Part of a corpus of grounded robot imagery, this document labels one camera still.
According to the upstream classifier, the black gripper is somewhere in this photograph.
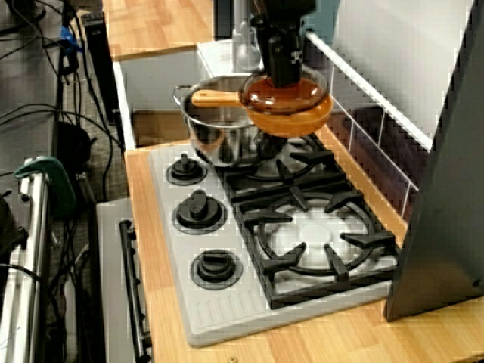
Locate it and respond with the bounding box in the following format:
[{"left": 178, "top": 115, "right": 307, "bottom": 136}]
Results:
[{"left": 251, "top": 13, "right": 309, "bottom": 88}]

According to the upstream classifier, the amber glass lid yellow knob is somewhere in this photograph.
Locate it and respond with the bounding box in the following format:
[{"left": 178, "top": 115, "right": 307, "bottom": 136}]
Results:
[{"left": 238, "top": 67, "right": 330, "bottom": 116}]

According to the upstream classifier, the orange toy saucepan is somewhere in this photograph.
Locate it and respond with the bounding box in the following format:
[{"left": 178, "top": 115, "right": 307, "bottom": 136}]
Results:
[{"left": 191, "top": 88, "right": 334, "bottom": 138}]

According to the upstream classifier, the grey toy faucet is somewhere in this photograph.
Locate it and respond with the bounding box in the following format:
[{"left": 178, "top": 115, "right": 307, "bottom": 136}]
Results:
[{"left": 232, "top": 0, "right": 262, "bottom": 71}]

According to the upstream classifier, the teal box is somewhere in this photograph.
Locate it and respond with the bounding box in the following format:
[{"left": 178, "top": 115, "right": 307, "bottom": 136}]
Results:
[{"left": 312, "top": 0, "right": 338, "bottom": 39}]

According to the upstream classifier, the white backsplash ledge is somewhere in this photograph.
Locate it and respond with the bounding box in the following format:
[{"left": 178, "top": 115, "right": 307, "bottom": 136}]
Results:
[{"left": 306, "top": 29, "right": 434, "bottom": 152}]

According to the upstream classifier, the stainless steel pot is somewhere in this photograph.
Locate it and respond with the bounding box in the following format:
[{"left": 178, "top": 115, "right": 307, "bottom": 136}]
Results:
[{"left": 172, "top": 74, "right": 288, "bottom": 168}]

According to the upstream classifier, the black burner grate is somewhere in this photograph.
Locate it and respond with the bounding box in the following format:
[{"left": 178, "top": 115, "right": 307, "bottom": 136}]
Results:
[
  {"left": 232, "top": 187, "right": 402, "bottom": 310},
  {"left": 215, "top": 132, "right": 347, "bottom": 203}
]

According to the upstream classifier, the plain wooden counter slab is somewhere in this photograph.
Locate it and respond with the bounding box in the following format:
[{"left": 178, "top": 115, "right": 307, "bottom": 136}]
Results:
[{"left": 101, "top": 0, "right": 215, "bottom": 61}]

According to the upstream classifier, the white sink basin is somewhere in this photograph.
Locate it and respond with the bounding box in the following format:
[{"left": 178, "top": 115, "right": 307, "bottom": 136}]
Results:
[{"left": 112, "top": 39, "right": 243, "bottom": 152}]

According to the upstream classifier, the dark tile backsplash panel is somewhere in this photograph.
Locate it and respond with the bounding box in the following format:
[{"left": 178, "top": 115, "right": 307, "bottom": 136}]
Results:
[{"left": 324, "top": 64, "right": 430, "bottom": 228}]

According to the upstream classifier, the brown cardboard sheet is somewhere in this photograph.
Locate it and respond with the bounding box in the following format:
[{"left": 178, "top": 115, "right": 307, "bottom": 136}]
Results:
[{"left": 132, "top": 109, "right": 190, "bottom": 148}]

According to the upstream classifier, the black stove knob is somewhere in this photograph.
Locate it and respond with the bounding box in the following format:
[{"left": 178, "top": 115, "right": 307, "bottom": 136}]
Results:
[
  {"left": 166, "top": 153, "right": 208, "bottom": 186},
  {"left": 191, "top": 249, "right": 245, "bottom": 291},
  {"left": 172, "top": 188, "right": 228, "bottom": 235}
]

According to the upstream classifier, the black upright bar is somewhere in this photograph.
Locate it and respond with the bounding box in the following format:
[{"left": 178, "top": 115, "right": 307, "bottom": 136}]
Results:
[{"left": 81, "top": 11, "right": 122, "bottom": 126}]

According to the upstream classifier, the black hood side panel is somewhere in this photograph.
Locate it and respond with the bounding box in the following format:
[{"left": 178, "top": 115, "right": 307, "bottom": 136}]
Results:
[{"left": 383, "top": 0, "right": 484, "bottom": 322}]

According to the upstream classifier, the wooden countertop with stove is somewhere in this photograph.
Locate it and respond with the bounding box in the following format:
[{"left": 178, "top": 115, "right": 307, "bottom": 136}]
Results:
[{"left": 123, "top": 124, "right": 484, "bottom": 363}]

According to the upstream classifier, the green clamp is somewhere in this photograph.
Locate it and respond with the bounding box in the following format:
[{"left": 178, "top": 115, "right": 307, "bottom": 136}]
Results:
[{"left": 14, "top": 157, "right": 79, "bottom": 219}]

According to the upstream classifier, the grey stove top panel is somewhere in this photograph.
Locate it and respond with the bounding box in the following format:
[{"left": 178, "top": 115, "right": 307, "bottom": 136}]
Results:
[{"left": 149, "top": 139, "right": 402, "bottom": 347}]

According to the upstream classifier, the black object on floor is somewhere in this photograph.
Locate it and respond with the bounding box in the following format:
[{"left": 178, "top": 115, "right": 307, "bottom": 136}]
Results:
[{"left": 0, "top": 188, "right": 29, "bottom": 258}]

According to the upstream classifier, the black cable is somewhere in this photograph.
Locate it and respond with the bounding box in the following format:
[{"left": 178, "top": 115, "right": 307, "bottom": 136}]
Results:
[
  {"left": 0, "top": 262, "right": 64, "bottom": 341},
  {"left": 0, "top": 101, "right": 126, "bottom": 152}
]

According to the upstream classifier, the black oven door handle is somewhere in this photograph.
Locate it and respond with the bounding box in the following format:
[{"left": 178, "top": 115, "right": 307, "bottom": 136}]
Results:
[{"left": 119, "top": 219, "right": 152, "bottom": 358}]

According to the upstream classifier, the aluminium frame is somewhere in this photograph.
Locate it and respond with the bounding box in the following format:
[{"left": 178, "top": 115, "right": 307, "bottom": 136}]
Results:
[{"left": 0, "top": 162, "right": 52, "bottom": 363}]

